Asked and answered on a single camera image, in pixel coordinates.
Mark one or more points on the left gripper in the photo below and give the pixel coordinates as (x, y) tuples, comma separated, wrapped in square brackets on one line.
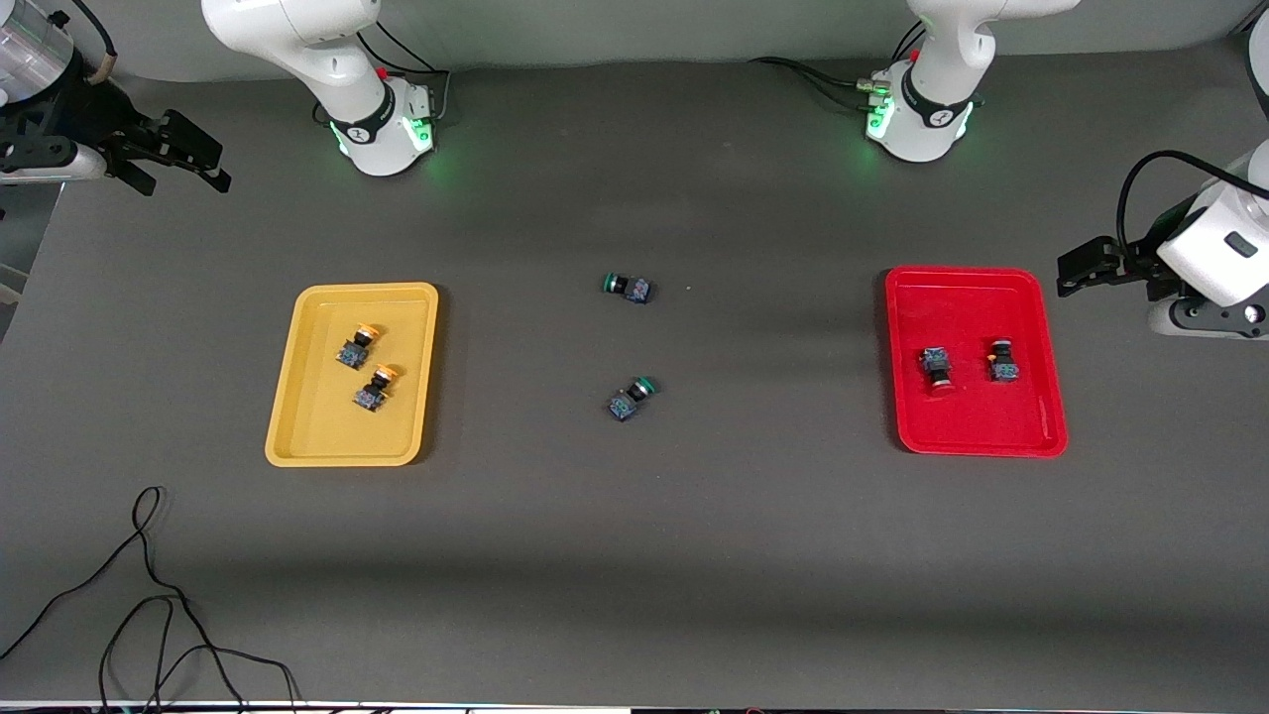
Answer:
[(1137, 263)]

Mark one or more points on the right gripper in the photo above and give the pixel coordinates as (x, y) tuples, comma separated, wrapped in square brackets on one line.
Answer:
[(87, 126)]

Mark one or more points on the red push button switch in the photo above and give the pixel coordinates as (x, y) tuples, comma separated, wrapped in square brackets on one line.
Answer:
[(1003, 365), (935, 365)]

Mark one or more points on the yellow push button switch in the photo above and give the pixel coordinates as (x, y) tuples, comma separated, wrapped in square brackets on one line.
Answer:
[(373, 392), (355, 349)]

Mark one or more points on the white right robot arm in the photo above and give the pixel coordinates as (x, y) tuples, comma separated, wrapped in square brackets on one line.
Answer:
[(327, 59)]

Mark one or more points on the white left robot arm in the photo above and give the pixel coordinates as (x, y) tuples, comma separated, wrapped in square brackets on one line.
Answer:
[(937, 79)]

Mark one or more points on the red plastic tray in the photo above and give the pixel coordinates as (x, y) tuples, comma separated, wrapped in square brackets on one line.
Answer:
[(977, 416)]

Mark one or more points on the yellow plastic tray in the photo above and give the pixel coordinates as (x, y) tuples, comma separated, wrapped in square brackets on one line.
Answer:
[(317, 426)]

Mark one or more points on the dark grey table mat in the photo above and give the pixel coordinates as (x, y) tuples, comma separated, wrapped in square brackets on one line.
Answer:
[(634, 555)]

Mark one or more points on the green push button switch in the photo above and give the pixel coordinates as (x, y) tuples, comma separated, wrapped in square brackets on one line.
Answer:
[(625, 404), (634, 290)]

